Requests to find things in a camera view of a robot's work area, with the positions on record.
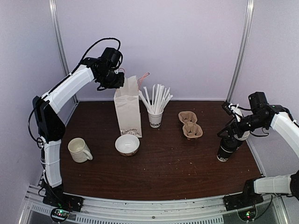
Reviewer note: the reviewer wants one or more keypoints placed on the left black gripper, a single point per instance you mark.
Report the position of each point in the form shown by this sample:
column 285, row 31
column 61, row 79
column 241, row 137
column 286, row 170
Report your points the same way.
column 120, row 83

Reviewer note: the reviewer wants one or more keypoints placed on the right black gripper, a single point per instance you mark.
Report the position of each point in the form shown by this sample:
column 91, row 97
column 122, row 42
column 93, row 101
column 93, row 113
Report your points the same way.
column 230, row 128

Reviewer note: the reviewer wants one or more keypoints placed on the black plastic cup lid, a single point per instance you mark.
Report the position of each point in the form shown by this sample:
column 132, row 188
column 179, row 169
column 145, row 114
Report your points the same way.
column 229, row 145

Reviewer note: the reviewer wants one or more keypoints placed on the stack of paper cups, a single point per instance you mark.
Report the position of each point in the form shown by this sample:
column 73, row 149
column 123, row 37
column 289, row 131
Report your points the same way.
column 240, row 140

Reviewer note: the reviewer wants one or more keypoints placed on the black paper coffee cup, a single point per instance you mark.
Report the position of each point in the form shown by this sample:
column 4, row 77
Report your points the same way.
column 224, row 154

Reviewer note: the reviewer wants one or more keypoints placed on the white paper takeout bag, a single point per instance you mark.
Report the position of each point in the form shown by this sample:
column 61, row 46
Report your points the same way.
column 126, row 101

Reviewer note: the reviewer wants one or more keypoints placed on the cardboard cup carrier tray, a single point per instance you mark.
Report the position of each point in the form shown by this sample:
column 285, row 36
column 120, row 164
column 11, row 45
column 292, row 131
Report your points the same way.
column 191, row 129

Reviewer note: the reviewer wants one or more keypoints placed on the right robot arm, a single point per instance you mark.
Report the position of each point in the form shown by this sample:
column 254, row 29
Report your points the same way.
column 265, row 116

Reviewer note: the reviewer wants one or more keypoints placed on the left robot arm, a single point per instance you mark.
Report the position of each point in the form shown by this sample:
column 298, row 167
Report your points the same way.
column 51, row 129

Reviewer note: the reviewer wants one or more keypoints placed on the wrapped white straws bundle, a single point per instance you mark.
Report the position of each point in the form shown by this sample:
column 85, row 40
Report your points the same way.
column 160, row 98

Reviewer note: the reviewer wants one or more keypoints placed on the white cup holding straws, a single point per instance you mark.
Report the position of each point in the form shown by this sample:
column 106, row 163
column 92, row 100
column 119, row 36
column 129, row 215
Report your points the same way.
column 155, row 119

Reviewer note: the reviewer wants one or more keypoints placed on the white ceramic bowl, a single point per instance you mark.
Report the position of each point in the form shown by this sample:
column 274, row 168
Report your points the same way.
column 127, row 145

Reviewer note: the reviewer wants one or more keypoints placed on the cream ceramic mug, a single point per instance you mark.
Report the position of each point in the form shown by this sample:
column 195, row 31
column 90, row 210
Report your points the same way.
column 79, row 150

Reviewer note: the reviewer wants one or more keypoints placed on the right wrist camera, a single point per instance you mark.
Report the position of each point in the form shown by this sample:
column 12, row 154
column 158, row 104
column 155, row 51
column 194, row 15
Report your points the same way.
column 232, row 109

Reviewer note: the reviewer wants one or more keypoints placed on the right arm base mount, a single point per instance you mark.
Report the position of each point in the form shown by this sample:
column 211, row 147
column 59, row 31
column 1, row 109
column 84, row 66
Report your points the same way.
column 244, row 202

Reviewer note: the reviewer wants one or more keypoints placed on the left aluminium corner post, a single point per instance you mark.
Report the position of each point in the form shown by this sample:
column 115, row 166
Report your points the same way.
column 55, row 22

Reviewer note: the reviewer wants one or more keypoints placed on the aluminium corner post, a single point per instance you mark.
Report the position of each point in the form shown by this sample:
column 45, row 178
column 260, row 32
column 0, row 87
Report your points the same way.
column 55, row 22
column 242, row 49

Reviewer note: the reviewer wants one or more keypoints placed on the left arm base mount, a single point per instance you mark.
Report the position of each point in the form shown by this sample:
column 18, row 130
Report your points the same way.
column 63, row 208

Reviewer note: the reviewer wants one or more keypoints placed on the right aluminium corner post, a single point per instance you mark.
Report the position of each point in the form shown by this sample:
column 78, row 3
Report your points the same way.
column 242, row 49

